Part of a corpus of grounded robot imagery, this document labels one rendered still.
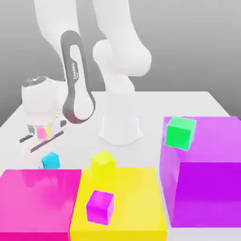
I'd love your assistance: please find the large pink box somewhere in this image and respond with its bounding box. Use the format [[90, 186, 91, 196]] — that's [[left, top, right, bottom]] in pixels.
[[0, 169, 82, 241]]

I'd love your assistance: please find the small green cube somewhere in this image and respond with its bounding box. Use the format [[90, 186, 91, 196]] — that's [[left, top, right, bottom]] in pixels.
[[165, 116, 197, 152]]

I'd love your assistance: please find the small yellow cube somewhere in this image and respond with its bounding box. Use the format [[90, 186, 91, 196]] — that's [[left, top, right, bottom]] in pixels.
[[90, 151, 116, 177]]

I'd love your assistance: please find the large purple box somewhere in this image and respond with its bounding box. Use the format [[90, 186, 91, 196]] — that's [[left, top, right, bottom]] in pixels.
[[159, 116, 241, 228]]

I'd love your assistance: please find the large yellow box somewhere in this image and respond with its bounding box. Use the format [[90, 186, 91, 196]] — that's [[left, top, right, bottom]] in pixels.
[[69, 167, 168, 241]]

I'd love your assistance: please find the small cyan cube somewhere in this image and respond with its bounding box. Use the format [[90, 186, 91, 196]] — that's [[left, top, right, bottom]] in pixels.
[[40, 152, 61, 169]]

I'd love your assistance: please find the small magenta cube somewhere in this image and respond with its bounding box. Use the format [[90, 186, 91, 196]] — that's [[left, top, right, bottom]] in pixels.
[[86, 189, 115, 226]]

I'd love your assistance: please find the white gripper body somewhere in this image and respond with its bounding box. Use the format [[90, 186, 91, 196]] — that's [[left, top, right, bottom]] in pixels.
[[16, 130, 65, 167]]

